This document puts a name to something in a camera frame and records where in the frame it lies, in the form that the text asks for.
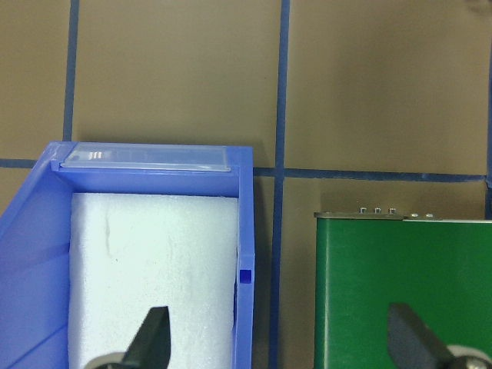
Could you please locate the green conveyor belt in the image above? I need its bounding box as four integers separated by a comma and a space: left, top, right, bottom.
314, 211, 491, 368

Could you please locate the white foam pad left bin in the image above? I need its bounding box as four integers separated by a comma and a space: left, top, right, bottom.
68, 193, 238, 368

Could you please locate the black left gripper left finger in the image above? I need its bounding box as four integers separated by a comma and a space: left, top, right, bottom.
121, 307, 171, 369

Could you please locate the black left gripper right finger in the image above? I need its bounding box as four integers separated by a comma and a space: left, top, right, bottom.
387, 303, 450, 368

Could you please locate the blue left plastic bin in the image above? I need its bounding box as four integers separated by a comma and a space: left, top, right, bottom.
1, 141, 255, 368

